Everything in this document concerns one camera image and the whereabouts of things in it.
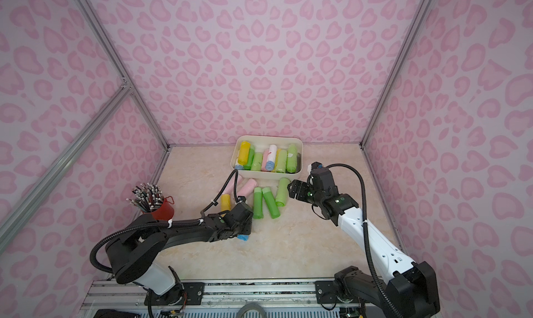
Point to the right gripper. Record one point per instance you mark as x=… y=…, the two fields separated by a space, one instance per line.
x=302 y=191

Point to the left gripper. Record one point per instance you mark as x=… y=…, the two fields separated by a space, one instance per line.
x=243 y=217

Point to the light green roll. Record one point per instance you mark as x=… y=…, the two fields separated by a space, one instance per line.
x=282 y=192
x=282 y=161
x=292 y=159

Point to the blue trash bag roll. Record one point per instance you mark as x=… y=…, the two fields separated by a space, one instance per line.
x=243 y=237

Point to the yellow trash bag roll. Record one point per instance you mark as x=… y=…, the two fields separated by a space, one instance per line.
x=244 y=152
x=225 y=201

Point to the light green roll front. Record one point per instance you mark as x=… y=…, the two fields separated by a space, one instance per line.
x=282 y=161

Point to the white roll with blue end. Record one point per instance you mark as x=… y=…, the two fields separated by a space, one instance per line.
x=271 y=158

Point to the large yellow roll front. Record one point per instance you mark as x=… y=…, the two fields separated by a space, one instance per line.
x=276 y=160

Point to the pink roll with white label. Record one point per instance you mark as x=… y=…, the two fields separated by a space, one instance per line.
x=264 y=160

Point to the bright green roll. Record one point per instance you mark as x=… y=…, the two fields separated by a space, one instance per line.
x=251 y=155

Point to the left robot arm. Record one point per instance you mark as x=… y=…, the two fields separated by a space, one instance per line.
x=132 y=251

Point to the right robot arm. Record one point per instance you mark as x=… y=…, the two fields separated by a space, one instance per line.
x=396 y=284

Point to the green trash bag roll right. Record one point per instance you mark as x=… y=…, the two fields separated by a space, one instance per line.
x=271 y=203

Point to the green trash bag roll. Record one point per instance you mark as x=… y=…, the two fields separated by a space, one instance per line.
x=258 y=203
x=271 y=203

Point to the pink trash bag roll left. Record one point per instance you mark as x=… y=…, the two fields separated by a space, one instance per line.
x=231 y=184

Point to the pink trash bag roll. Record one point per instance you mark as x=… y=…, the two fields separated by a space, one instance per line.
x=248 y=188
x=231 y=184

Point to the green trash bag roll left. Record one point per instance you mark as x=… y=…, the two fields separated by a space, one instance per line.
x=258 y=203

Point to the pink trash bag roll right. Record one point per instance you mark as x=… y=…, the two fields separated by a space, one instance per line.
x=248 y=188

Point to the white plastic storage box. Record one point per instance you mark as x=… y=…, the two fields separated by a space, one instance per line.
x=261 y=143

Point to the red pen holder cup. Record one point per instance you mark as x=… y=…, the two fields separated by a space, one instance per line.
x=166 y=211

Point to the bundle of pens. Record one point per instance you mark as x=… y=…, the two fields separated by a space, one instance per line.
x=147 y=197

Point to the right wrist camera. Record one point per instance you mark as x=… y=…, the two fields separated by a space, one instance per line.
x=320 y=177

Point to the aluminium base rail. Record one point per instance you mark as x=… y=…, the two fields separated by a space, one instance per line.
x=230 y=298

